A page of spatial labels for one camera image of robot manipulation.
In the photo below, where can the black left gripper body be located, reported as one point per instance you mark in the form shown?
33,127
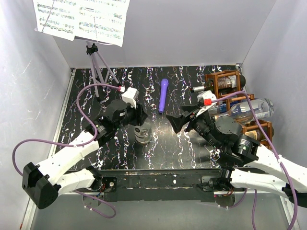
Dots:
134,117

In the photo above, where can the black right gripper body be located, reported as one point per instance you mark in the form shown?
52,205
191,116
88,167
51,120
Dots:
202,124

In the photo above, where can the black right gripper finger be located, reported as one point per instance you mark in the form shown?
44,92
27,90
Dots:
191,109
178,121

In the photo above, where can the clear glass bottle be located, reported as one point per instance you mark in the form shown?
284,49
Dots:
143,133

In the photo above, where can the clear plastic bottle blue label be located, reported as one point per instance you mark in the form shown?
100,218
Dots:
242,113

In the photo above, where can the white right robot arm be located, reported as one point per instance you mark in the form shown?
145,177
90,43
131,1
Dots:
244,161

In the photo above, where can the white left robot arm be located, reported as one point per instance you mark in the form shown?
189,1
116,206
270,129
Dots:
48,179

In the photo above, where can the brown wooden wine rack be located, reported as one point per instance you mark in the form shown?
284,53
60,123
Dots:
227,82

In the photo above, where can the dark bottle brown label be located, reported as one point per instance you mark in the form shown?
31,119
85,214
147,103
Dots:
258,135

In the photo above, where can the purple toy microphone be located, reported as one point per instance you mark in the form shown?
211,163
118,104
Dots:
164,86

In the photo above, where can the lilac music stand tripod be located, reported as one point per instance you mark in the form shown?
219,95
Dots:
96,70

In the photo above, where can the white sheet music pages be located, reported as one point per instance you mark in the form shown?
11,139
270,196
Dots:
102,21

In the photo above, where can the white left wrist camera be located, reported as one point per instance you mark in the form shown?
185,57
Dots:
130,96

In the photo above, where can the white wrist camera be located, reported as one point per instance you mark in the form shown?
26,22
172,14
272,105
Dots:
130,96
209,100

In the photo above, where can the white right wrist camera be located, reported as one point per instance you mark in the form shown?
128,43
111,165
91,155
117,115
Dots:
209,100

